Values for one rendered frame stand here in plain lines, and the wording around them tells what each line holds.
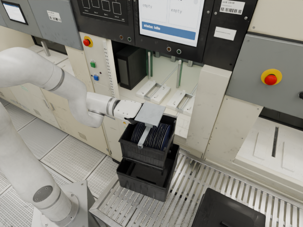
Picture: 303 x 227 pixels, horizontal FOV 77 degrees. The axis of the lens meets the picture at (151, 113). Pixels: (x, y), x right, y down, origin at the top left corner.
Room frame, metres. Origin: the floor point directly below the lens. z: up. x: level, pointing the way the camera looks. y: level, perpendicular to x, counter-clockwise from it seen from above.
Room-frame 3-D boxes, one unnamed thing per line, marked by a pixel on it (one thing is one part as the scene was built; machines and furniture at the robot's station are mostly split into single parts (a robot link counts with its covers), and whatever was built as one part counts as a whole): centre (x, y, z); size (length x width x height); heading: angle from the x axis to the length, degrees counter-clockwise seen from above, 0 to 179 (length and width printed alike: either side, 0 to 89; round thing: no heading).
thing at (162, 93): (1.22, -0.02, 0.89); 0.22 x 0.21 x 0.04; 150
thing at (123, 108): (0.61, 0.11, 1.25); 0.11 x 0.10 x 0.07; 70
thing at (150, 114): (0.57, 0.01, 1.12); 0.24 x 0.20 x 0.32; 160
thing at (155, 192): (0.57, 0.01, 0.85); 0.28 x 0.28 x 0.17; 70
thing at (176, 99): (1.08, -0.25, 0.89); 0.22 x 0.21 x 0.04; 150
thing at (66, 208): (0.36, 0.48, 0.85); 0.19 x 0.19 x 0.18
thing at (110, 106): (0.63, 0.17, 1.25); 0.09 x 0.03 x 0.08; 160
